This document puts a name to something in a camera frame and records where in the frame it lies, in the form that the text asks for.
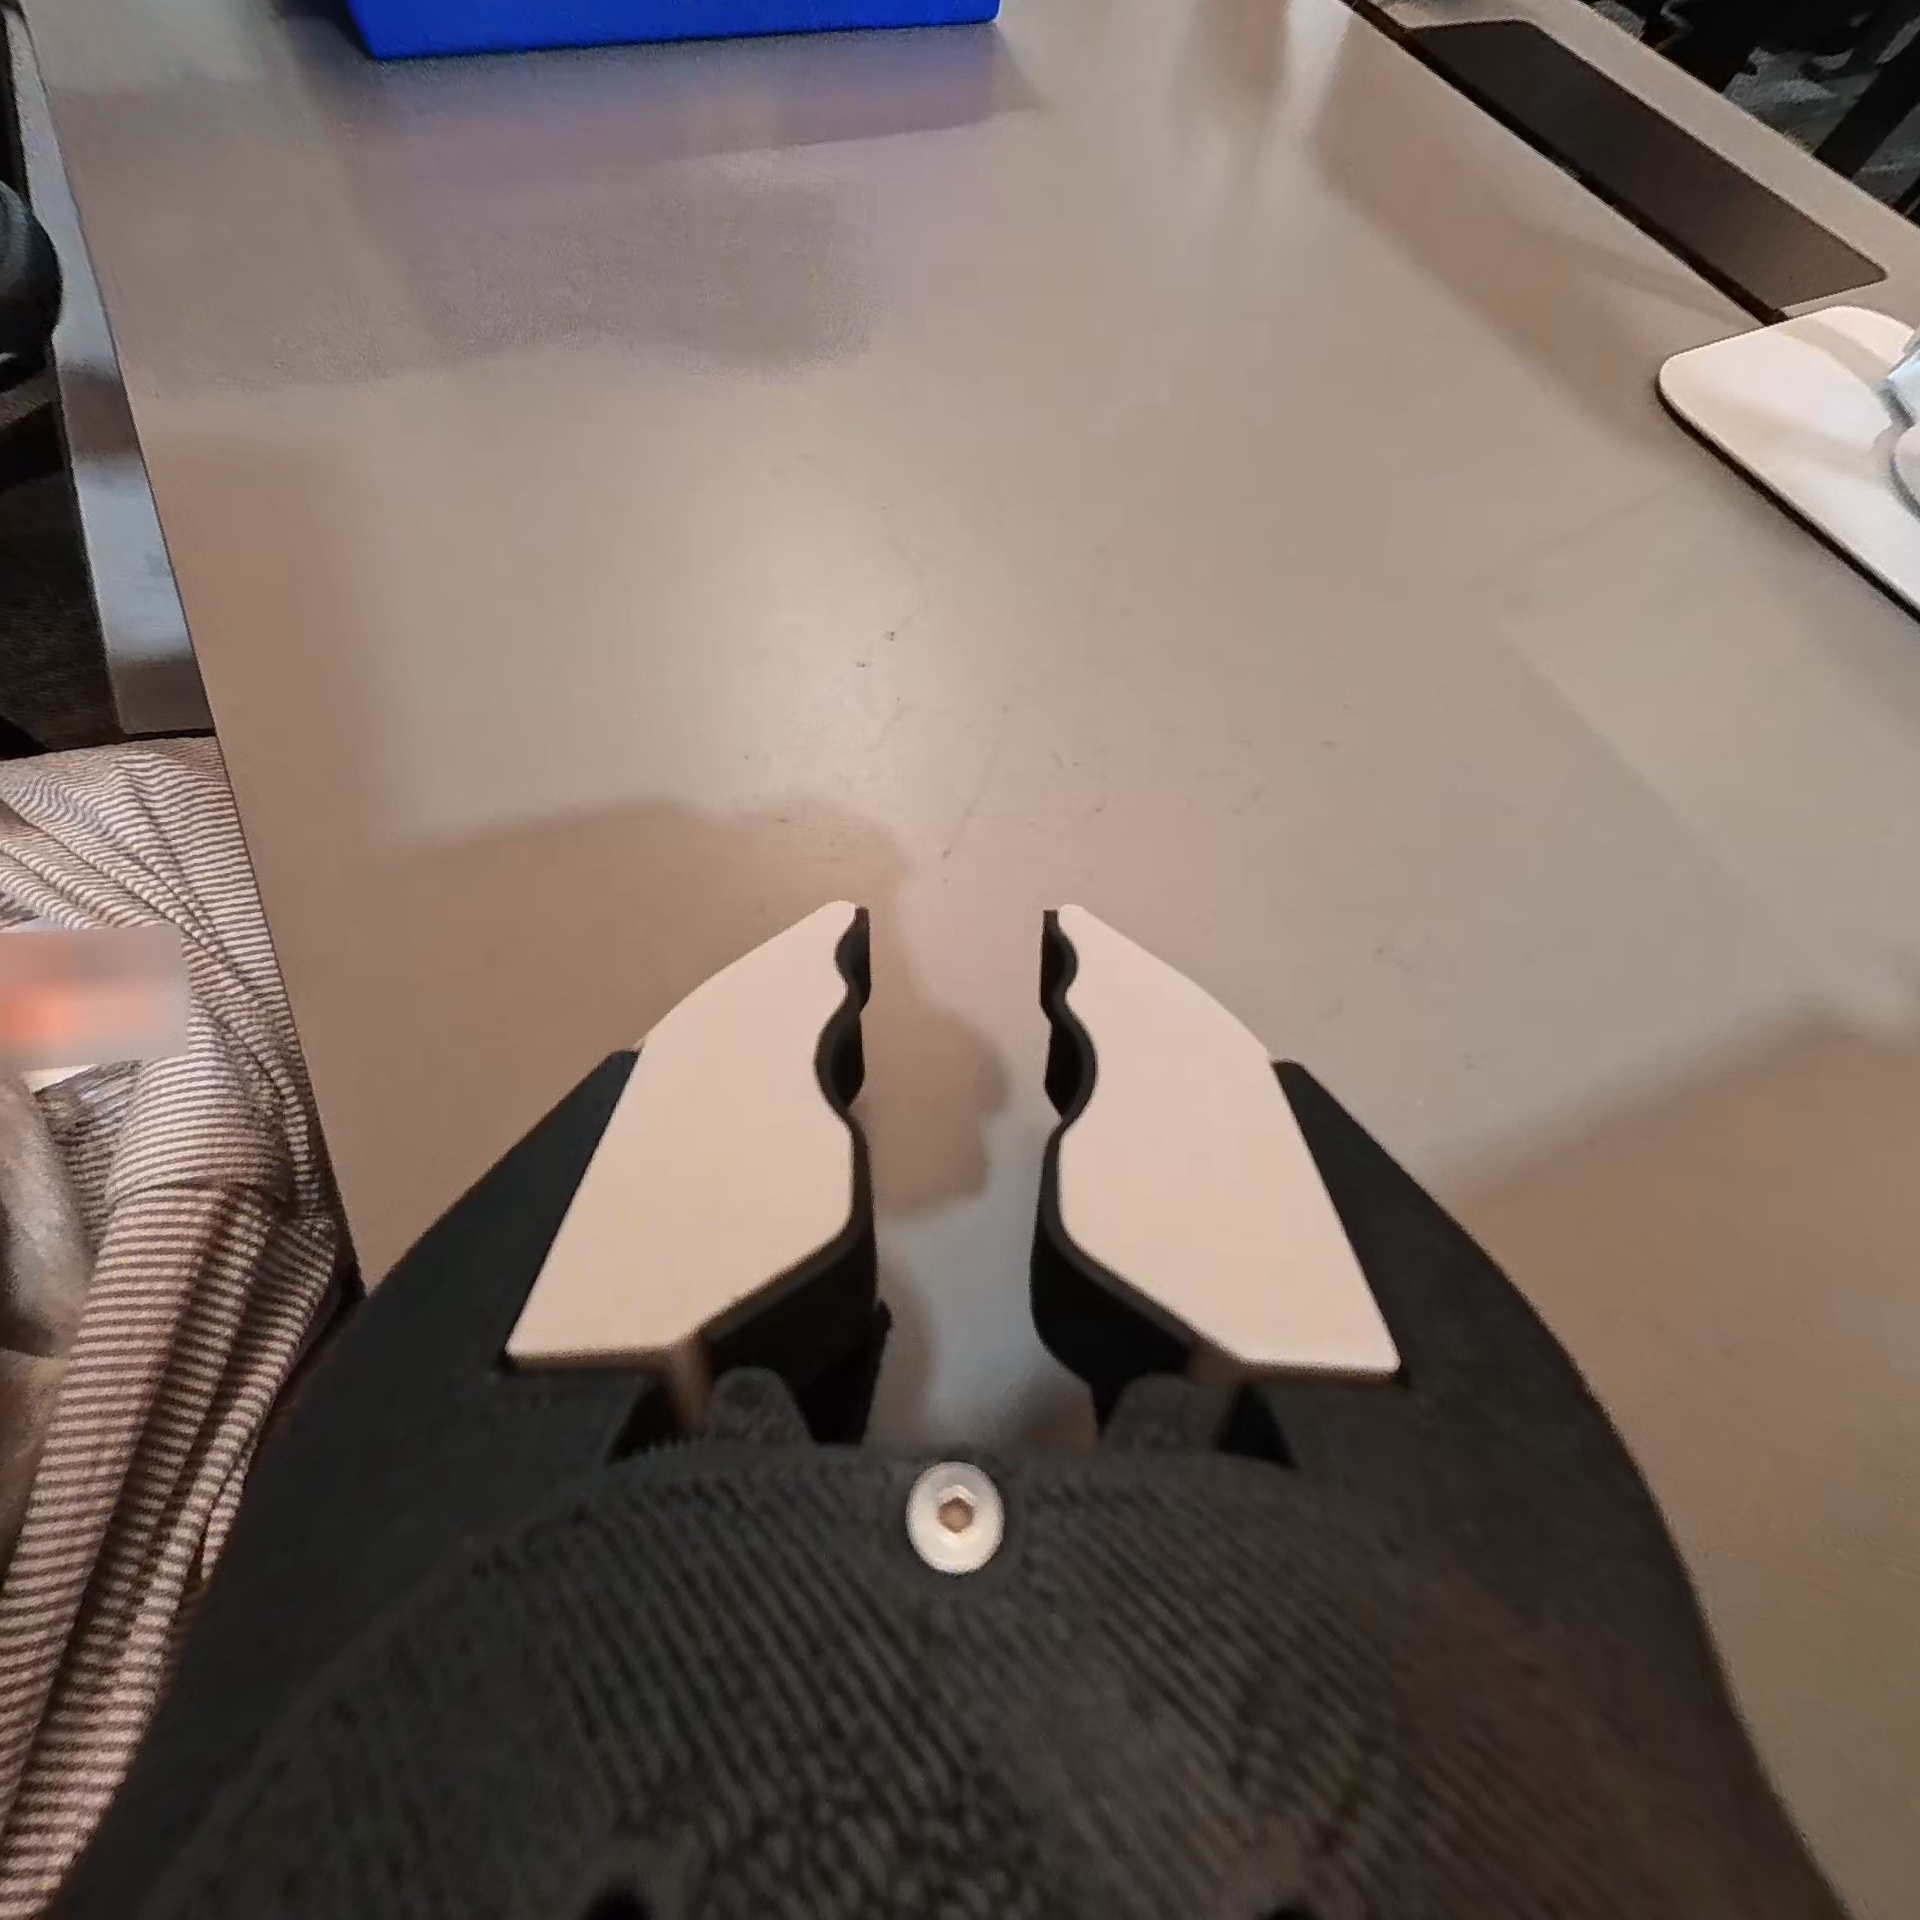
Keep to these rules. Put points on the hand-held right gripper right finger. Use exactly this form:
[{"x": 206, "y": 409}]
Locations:
[{"x": 1200, "y": 1184}]

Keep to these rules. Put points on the white monitor stand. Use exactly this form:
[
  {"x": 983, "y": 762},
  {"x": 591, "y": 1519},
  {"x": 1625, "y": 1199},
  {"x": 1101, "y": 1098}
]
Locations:
[{"x": 1769, "y": 420}]

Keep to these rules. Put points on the grey desk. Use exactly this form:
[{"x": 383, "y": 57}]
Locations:
[{"x": 1049, "y": 524}]

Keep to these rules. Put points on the blue box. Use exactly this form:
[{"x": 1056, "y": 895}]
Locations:
[{"x": 674, "y": 24}]

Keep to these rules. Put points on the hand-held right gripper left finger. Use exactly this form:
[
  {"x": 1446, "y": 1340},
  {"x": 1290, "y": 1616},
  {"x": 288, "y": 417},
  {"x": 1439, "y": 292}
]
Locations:
[{"x": 690, "y": 1170}]

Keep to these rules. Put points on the striped grey cloth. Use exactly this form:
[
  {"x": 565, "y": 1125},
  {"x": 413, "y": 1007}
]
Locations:
[{"x": 181, "y": 1425}]

